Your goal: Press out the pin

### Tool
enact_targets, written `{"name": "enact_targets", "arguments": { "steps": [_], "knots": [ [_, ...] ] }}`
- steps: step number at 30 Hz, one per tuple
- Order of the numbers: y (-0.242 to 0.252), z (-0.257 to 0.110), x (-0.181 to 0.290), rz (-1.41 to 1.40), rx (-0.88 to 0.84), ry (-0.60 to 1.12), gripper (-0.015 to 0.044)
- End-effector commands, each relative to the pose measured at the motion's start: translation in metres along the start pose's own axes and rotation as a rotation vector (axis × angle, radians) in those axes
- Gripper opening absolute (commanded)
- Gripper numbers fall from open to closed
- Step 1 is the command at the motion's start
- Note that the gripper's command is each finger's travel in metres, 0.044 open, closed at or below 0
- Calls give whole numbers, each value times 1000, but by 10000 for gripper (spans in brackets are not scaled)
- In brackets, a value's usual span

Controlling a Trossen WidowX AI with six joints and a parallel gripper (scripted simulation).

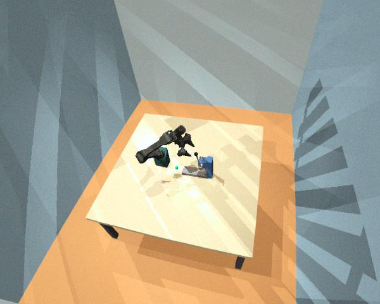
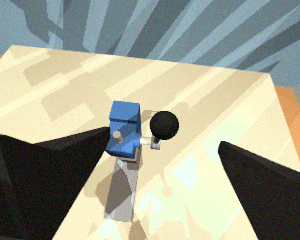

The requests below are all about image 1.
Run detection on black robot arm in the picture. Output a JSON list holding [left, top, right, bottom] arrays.
[[136, 125, 191, 164]]

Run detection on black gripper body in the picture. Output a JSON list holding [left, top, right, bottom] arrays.
[[174, 136, 186, 157]]

